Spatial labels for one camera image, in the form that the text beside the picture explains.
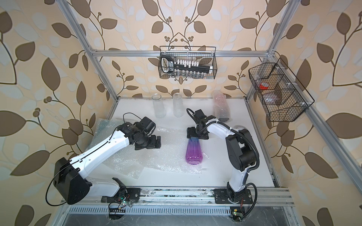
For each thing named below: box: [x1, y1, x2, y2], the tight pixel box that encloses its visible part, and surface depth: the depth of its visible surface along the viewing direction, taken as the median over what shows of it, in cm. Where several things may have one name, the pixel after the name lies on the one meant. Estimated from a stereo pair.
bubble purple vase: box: [185, 136, 204, 166], surface depth 84 cm
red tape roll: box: [259, 81, 269, 90], surface depth 84 cm
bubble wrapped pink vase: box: [212, 89, 231, 120], surface depth 110 cm
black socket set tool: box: [160, 55, 214, 74], surface depth 84 cm
